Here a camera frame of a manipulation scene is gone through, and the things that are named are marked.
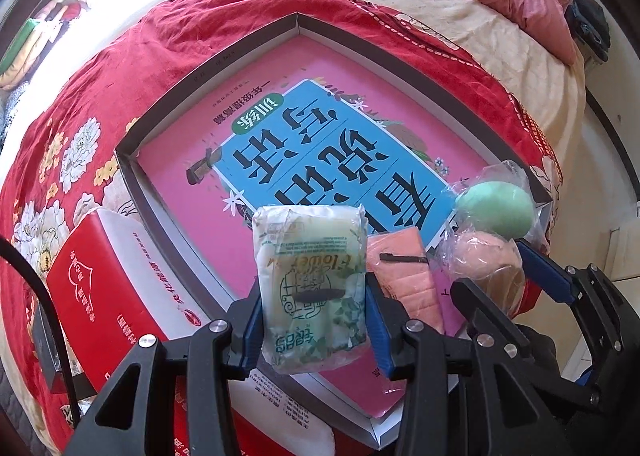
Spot red tissue box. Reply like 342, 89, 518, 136
47, 208, 335, 455

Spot pink and blue book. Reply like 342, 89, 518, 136
135, 34, 490, 419

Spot pink sponge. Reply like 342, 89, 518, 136
436, 228, 526, 317

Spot red floral bedspread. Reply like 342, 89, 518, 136
0, 0, 564, 456

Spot black cable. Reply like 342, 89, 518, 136
0, 235, 84, 429

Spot green sponge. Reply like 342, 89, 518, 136
448, 160, 549, 251

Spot green flower tissue pack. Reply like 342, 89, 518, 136
252, 205, 369, 375

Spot stack of folded blankets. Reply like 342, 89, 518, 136
1, 0, 86, 92

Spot dark blue small box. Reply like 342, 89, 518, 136
32, 304, 96, 400

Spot shallow cardboard box tray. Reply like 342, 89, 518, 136
114, 10, 554, 451

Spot dark clothes on chair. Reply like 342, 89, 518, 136
565, 0, 611, 63

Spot beige bed sheet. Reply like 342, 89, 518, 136
0, 0, 587, 456

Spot pink face mask pack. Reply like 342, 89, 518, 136
367, 226, 445, 334

